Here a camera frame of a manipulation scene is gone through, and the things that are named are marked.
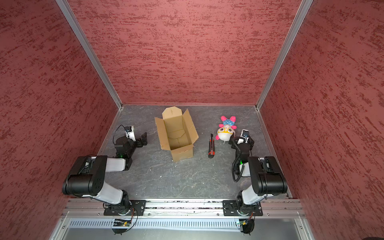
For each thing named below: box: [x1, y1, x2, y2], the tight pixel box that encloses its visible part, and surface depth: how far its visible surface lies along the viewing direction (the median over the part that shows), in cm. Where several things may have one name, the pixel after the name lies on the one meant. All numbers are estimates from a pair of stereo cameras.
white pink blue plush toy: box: [215, 115, 237, 142], surface depth 99 cm
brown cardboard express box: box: [154, 106, 199, 163], surface depth 94 cm
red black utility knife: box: [208, 133, 216, 159], surface depth 97 cm
